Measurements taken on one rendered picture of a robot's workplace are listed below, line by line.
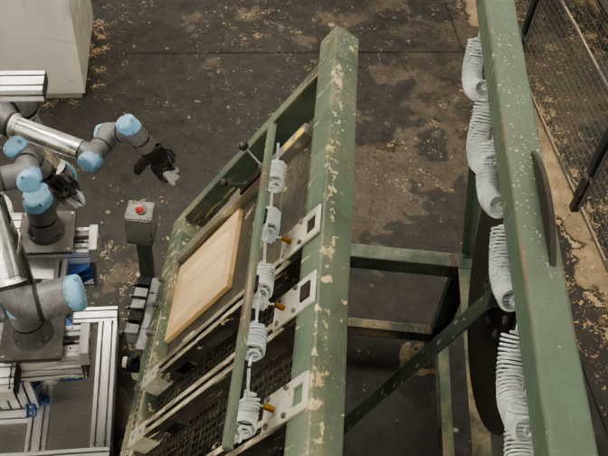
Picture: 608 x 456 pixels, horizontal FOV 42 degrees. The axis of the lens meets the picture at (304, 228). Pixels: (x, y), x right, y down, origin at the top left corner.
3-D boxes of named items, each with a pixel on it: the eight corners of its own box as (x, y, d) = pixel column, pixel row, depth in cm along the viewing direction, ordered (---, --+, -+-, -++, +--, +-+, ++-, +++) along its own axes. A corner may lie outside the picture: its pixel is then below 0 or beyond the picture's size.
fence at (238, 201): (186, 255, 341) (178, 251, 339) (314, 128, 280) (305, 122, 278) (185, 265, 338) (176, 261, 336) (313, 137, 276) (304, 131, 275)
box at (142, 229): (132, 224, 367) (128, 198, 353) (157, 227, 367) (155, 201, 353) (127, 244, 359) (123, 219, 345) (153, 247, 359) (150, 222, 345)
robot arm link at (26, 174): (8, 199, 237) (4, 177, 245) (46, 191, 241) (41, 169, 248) (2, 179, 232) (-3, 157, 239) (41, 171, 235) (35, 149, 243)
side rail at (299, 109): (207, 218, 360) (185, 208, 355) (355, 65, 288) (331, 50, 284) (204, 228, 356) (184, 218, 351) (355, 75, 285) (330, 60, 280)
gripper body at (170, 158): (176, 171, 294) (159, 150, 285) (156, 178, 296) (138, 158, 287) (176, 156, 298) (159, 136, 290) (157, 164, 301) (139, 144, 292)
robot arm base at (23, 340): (8, 351, 287) (3, 337, 279) (14, 317, 296) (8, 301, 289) (52, 349, 289) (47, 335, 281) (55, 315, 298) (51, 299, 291)
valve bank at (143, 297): (137, 291, 364) (132, 260, 346) (167, 295, 364) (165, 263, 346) (112, 388, 332) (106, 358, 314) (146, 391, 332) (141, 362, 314)
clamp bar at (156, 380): (161, 377, 302) (103, 355, 292) (349, 219, 225) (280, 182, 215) (156, 401, 295) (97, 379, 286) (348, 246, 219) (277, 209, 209)
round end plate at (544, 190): (448, 261, 276) (510, 83, 215) (464, 263, 276) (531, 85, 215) (462, 481, 224) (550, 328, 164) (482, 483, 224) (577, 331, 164)
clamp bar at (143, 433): (148, 433, 287) (88, 412, 277) (347, 284, 210) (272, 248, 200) (143, 459, 280) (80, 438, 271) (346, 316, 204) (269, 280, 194)
